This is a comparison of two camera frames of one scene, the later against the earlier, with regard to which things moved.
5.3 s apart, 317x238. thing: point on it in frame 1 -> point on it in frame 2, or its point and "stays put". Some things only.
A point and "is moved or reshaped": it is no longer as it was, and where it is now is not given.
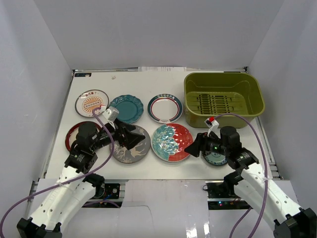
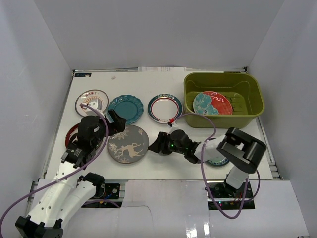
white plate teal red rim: x=165 y=108 stays put
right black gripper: x=200 y=143 -> x=157 y=146
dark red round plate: x=72 y=132 stays put
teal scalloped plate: x=130 y=108 stays put
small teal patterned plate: x=215 y=158 stays put
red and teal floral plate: x=169 y=141 is moved or reshaped
